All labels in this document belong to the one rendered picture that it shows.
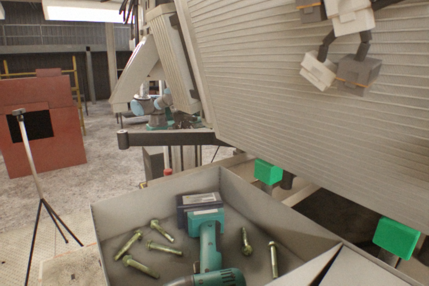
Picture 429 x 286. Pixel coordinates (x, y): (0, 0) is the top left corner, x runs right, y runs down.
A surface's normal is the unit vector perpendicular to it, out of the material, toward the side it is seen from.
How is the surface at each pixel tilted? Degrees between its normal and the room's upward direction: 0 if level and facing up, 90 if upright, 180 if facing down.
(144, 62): 91
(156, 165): 90
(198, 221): 92
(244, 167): 90
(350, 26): 106
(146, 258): 0
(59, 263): 0
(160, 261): 0
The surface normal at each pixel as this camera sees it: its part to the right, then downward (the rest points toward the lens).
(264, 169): -0.82, 0.15
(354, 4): -0.79, 0.41
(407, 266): 0.00, -0.96
